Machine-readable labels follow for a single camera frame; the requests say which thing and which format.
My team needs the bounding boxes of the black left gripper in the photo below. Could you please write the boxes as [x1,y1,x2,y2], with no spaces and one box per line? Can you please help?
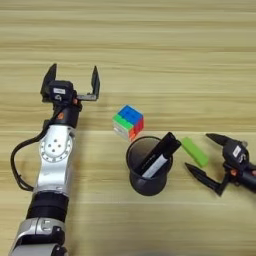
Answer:
[40,62,101,128]

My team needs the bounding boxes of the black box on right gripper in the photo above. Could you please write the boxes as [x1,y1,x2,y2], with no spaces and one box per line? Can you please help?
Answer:
[222,139,251,168]

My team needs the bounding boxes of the black mesh pen cup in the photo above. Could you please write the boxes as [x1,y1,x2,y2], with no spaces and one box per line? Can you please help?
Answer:
[125,135,174,197]

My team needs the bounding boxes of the black marker pen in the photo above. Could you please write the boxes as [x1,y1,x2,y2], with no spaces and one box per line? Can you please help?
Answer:
[137,131,183,175]

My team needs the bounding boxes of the green rectangular block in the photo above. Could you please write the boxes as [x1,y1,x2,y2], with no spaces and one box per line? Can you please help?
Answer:
[181,136,210,168]

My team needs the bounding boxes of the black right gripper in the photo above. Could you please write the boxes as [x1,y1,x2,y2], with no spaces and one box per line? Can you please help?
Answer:
[184,132,256,197]

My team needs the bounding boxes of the colourful puzzle cube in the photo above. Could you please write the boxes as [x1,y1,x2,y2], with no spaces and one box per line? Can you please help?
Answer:
[112,104,145,143]

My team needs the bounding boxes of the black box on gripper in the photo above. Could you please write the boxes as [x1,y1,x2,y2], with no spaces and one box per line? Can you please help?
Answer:
[222,139,251,168]
[48,80,75,107]

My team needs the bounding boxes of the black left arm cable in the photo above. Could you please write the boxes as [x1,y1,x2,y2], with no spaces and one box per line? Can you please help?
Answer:
[9,129,52,193]

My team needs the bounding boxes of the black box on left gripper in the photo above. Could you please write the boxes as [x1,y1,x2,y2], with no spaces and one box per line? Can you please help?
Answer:
[48,80,75,107]

